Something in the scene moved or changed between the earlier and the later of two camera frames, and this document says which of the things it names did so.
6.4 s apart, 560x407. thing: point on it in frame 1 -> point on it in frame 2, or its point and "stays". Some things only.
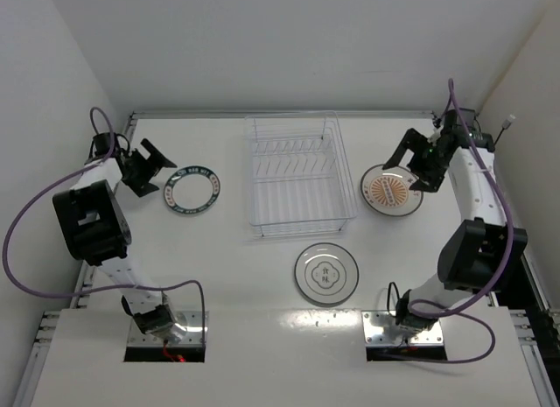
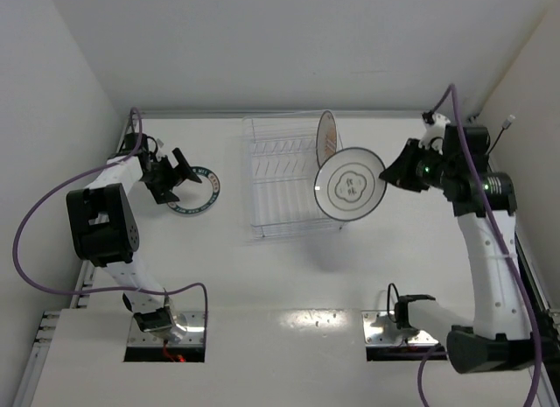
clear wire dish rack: (300, 179) stays
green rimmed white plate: (192, 189) stays
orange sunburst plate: (387, 191) -> (325, 137)
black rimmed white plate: (326, 273) -> (347, 185)
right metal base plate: (381, 327) stays
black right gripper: (422, 160) stays
